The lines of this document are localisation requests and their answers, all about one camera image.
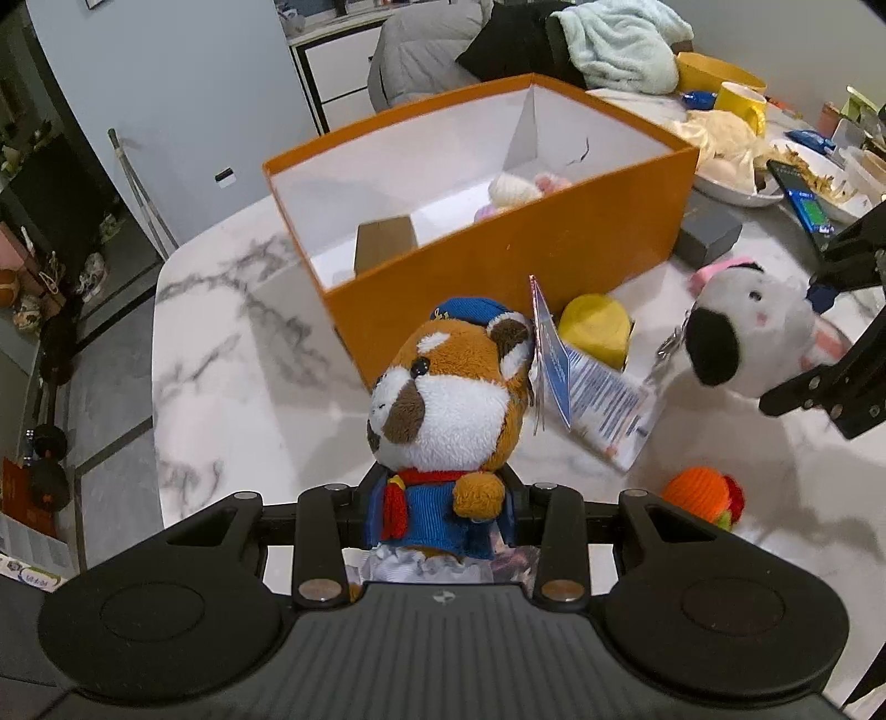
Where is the crocheted sheep doll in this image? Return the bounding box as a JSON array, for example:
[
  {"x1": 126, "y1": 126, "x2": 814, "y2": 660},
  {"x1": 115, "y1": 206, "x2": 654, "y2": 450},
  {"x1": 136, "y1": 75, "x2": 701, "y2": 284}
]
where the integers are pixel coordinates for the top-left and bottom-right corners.
[{"x1": 475, "y1": 172, "x2": 572, "y2": 222}]

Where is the pink wallet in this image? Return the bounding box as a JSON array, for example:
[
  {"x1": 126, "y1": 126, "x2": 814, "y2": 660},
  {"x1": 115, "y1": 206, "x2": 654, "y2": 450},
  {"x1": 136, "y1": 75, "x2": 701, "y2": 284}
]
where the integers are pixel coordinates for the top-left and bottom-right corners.
[{"x1": 688, "y1": 256, "x2": 763, "y2": 297}]

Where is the white cream tube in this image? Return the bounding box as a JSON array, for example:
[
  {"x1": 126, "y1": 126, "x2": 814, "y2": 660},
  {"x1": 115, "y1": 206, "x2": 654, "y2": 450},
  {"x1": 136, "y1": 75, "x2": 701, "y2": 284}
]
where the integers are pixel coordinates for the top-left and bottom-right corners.
[{"x1": 566, "y1": 347, "x2": 664, "y2": 472}]

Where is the white dog plush keychain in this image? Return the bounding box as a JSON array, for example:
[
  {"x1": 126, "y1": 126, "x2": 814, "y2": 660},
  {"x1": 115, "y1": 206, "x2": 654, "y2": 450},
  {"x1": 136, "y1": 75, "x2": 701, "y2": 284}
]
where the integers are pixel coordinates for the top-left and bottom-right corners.
[{"x1": 646, "y1": 269, "x2": 852, "y2": 399}]

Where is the orange storage box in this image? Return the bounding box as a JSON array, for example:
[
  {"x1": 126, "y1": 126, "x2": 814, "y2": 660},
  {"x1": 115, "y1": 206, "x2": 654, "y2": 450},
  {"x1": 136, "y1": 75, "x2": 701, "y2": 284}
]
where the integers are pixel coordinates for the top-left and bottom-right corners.
[{"x1": 264, "y1": 75, "x2": 698, "y2": 383}]

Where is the grey quilted jacket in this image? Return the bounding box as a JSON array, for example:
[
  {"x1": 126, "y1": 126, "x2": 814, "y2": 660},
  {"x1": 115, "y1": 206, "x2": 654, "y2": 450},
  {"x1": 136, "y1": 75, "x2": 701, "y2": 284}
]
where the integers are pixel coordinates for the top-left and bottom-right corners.
[{"x1": 368, "y1": 2, "x2": 493, "y2": 112}]

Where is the yellow bowl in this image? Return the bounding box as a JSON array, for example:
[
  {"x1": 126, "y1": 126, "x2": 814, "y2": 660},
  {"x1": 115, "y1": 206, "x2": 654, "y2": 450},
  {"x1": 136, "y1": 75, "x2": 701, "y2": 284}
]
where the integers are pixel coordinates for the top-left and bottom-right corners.
[{"x1": 676, "y1": 51, "x2": 767, "y2": 95}]

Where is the gold rectangular gift box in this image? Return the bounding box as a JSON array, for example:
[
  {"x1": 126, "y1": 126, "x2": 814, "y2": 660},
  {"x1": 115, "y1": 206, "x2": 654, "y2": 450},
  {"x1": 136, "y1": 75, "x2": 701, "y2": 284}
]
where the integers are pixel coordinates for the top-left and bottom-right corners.
[{"x1": 353, "y1": 216, "x2": 418, "y2": 276}]

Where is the black garment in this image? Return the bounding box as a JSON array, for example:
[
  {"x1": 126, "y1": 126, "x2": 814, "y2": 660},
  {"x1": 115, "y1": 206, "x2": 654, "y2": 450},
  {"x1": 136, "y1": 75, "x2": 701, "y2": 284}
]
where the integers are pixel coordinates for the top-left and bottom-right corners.
[{"x1": 456, "y1": 2, "x2": 587, "y2": 90}]

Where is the anime art card pack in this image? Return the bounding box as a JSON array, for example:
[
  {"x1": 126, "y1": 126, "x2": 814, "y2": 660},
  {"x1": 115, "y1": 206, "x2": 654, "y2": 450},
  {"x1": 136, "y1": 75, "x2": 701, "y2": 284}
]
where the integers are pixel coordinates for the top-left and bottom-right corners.
[{"x1": 490, "y1": 546, "x2": 539, "y2": 595}]

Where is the orange crochet ball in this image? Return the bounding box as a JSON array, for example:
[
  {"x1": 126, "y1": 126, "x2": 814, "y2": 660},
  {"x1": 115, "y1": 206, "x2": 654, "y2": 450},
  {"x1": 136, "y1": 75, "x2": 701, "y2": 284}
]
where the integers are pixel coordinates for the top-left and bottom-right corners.
[{"x1": 662, "y1": 466, "x2": 745, "y2": 531}]

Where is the grey small box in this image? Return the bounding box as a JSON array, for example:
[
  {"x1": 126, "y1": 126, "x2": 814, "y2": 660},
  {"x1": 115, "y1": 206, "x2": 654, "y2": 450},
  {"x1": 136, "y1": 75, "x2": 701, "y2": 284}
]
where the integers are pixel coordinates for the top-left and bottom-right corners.
[{"x1": 673, "y1": 205, "x2": 742, "y2": 269}]

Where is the light blue fleece blanket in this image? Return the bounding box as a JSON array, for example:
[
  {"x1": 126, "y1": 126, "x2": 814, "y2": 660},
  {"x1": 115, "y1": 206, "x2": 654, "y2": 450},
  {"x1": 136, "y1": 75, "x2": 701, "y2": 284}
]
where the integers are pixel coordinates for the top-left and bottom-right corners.
[{"x1": 553, "y1": 0, "x2": 694, "y2": 96}]

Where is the white plate with buns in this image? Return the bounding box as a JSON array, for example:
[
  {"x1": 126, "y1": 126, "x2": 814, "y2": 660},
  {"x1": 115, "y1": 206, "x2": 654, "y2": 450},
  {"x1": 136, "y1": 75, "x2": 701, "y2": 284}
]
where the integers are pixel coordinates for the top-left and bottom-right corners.
[{"x1": 665, "y1": 110, "x2": 784, "y2": 208}]

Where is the white drawer cabinet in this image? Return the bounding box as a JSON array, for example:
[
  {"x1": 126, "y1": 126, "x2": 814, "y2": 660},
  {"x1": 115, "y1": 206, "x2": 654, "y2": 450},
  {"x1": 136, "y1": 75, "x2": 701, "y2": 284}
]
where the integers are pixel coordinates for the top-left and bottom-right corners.
[{"x1": 289, "y1": 9, "x2": 394, "y2": 135}]

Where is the yellow tape measure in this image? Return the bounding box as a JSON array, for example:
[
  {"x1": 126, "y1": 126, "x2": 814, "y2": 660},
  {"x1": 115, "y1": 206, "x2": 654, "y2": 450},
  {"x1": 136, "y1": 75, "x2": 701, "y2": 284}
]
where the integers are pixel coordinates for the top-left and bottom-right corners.
[{"x1": 557, "y1": 294, "x2": 633, "y2": 371}]

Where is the red panda plush toy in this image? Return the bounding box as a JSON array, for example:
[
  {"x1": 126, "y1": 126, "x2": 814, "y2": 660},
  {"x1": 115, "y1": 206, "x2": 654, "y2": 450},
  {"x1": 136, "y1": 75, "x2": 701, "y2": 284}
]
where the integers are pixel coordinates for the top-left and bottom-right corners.
[{"x1": 347, "y1": 297, "x2": 534, "y2": 591}]

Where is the yellow mug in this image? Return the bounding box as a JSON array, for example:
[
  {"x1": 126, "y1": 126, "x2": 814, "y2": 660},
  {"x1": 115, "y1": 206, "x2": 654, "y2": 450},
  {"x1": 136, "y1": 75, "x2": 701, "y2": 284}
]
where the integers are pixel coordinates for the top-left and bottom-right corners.
[{"x1": 715, "y1": 81, "x2": 767, "y2": 136}]

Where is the white tray with fries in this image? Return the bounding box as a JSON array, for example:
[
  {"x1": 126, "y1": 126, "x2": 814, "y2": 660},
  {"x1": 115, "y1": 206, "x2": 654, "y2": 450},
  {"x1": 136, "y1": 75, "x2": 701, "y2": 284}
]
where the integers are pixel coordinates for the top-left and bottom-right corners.
[{"x1": 770, "y1": 140, "x2": 873, "y2": 225}]

